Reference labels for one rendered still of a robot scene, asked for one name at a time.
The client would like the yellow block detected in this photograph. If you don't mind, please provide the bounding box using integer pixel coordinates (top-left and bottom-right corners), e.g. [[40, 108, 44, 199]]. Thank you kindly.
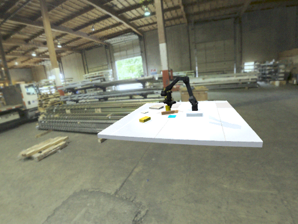
[[139, 116, 151, 123]]

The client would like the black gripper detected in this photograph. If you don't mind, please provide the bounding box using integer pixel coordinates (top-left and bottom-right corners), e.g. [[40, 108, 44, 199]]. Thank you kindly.
[[166, 96, 176, 109]]

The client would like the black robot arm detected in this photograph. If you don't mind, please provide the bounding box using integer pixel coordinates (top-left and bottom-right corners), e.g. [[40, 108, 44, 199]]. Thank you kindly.
[[161, 76, 198, 111]]

